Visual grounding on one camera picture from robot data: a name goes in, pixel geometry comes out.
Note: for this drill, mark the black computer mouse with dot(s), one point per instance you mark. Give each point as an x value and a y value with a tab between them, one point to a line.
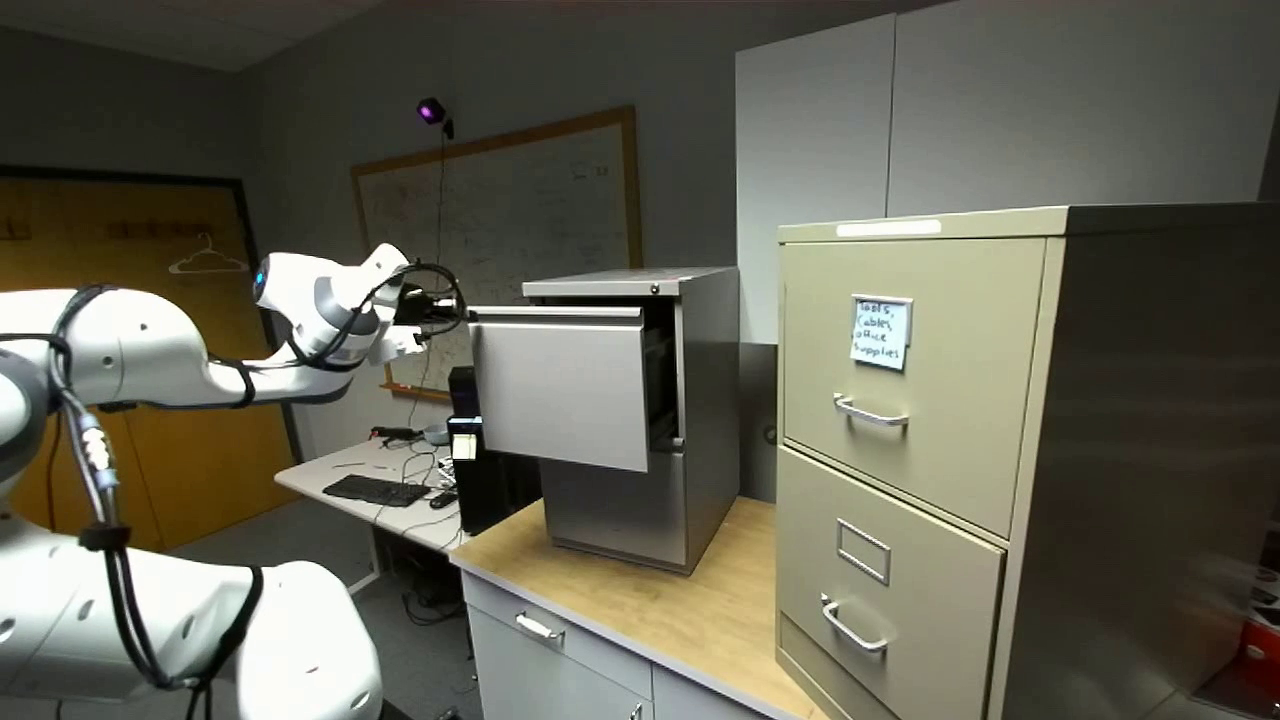
442	497

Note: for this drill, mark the small grey filing cabinet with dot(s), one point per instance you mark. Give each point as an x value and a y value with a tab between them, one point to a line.
704	413

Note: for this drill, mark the small black desk device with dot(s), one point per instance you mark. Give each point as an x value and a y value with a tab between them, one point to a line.
395	433

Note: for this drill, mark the large beige filing cabinet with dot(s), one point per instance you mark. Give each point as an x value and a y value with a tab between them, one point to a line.
1162	453

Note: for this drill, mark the white wall cabinet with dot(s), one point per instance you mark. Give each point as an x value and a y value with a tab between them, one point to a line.
1014	105

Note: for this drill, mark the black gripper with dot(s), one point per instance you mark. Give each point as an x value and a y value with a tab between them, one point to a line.
427	308

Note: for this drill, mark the metal label holder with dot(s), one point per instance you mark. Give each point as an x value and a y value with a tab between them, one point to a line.
867	551

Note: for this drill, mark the grey cabinet drawer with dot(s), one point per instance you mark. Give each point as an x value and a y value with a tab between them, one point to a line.
566	385

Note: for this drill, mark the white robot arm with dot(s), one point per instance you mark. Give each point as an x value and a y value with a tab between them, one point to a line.
134	351

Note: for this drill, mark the light office desk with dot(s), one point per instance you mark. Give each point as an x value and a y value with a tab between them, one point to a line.
361	461

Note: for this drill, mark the grey base cabinet wooden top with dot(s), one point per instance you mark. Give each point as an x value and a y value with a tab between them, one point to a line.
625	574

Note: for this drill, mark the yellow wooden door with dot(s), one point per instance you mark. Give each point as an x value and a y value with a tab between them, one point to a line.
200	465

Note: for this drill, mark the camera with purple light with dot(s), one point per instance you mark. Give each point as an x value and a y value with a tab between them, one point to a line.
435	113

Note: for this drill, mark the white handwritten note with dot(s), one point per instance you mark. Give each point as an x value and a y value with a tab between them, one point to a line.
882	333

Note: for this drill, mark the black keyboard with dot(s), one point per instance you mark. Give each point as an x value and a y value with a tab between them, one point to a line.
378	490

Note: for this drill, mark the beige drawer with label holder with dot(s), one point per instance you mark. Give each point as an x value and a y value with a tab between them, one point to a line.
920	626

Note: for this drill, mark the wood framed whiteboard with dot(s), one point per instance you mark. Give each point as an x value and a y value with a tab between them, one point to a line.
522	201

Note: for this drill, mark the red object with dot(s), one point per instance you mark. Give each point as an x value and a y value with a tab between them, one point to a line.
1260	640

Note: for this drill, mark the beige drawer with note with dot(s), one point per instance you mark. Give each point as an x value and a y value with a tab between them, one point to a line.
963	443

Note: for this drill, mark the black computer tower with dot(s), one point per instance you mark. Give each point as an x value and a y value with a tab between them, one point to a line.
495	486

